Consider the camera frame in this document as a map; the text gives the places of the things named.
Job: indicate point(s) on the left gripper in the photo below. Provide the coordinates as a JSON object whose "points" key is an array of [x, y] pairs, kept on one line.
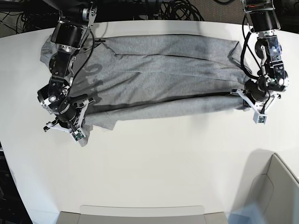
{"points": [[261, 94]]}

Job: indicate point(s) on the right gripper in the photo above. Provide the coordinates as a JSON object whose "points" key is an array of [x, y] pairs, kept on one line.
{"points": [[69, 111]]}

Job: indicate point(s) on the grey T-shirt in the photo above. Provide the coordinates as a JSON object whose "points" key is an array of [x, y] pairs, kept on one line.
{"points": [[158, 76]]}

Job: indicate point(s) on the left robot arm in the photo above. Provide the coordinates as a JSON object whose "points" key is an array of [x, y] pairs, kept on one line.
{"points": [[264, 23]]}

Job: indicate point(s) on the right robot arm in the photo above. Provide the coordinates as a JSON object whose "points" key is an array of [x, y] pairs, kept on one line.
{"points": [[76, 18]]}

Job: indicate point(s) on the grey plastic bin right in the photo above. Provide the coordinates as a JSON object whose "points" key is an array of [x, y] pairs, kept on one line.
{"points": [[273, 197]]}

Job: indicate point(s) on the grey plastic bin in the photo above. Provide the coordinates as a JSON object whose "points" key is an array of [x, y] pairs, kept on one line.
{"points": [[128, 215], [273, 197]]}

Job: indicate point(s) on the grey plastic bin front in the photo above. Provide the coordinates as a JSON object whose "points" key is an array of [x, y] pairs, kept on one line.
{"points": [[128, 215]]}

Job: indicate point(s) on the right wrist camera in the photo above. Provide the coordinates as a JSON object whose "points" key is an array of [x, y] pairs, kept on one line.
{"points": [[77, 135]]}

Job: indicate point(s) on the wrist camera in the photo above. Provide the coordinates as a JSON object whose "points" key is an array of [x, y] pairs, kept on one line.
{"points": [[260, 118], [77, 135]]}

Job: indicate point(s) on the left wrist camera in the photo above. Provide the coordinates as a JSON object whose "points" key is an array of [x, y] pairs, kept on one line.
{"points": [[260, 118]]}

